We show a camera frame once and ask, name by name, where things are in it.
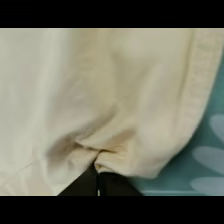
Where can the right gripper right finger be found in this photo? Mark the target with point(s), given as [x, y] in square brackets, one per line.
[116, 185]

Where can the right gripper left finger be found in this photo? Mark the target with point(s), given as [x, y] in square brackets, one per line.
[83, 186]

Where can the cream T-shirt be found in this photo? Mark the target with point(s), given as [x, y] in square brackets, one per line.
[100, 93]

